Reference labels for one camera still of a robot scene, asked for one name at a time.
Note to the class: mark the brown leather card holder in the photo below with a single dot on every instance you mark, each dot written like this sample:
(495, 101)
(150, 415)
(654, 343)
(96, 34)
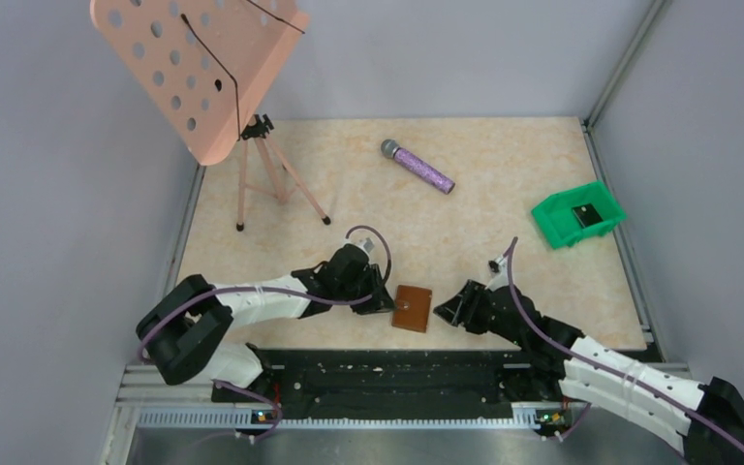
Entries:
(413, 305)

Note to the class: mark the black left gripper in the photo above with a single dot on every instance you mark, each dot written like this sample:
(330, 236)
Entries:
(382, 301)

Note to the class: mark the purple glitter microphone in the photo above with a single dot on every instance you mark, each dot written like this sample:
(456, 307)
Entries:
(392, 150)

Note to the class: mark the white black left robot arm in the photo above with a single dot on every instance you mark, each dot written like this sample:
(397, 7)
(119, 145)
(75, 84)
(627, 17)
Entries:
(185, 335)

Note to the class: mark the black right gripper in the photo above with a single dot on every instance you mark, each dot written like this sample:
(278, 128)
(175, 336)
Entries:
(462, 308)

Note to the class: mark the pink music stand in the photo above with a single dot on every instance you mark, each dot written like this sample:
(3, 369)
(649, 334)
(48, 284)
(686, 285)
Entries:
(207, 66)

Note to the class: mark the green plastic bin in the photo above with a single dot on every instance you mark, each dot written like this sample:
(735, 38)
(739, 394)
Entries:
(570, 216)

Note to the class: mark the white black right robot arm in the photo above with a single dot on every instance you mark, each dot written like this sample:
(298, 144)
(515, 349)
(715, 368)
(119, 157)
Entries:
(704, 422)

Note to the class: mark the black card in bin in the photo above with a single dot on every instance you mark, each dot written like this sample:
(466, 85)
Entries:
(587, 215)

